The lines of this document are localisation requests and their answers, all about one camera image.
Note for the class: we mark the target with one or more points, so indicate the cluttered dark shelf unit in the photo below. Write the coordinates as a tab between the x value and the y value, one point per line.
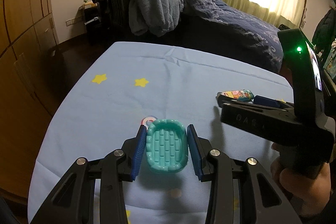
325	50

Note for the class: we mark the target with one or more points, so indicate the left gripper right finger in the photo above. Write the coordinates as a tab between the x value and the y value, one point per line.
260	198

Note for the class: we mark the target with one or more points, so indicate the hanging black coat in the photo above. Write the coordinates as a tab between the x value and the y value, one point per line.
325	31

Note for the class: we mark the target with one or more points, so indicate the light blue star tablecloth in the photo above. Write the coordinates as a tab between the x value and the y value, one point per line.
132	81

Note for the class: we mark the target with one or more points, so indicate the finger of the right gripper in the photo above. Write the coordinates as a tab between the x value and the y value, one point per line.
222	100
268	102

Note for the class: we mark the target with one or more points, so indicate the bed with navy duvet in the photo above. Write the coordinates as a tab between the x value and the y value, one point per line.
213	26

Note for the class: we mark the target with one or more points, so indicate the right hand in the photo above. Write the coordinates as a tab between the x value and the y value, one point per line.
314	193

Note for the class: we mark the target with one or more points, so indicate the teal toy bathtub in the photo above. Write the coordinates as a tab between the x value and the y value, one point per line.
166	146

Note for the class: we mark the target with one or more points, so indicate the wooden wardrobe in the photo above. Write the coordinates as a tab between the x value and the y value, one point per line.
31	36

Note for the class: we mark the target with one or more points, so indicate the grey blue fleece blanket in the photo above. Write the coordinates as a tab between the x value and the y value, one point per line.
155	16

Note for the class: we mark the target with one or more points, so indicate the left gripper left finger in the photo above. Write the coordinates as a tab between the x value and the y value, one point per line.
72	198

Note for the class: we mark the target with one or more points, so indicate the colourful cartoon lighter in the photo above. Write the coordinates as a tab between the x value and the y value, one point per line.
241	95

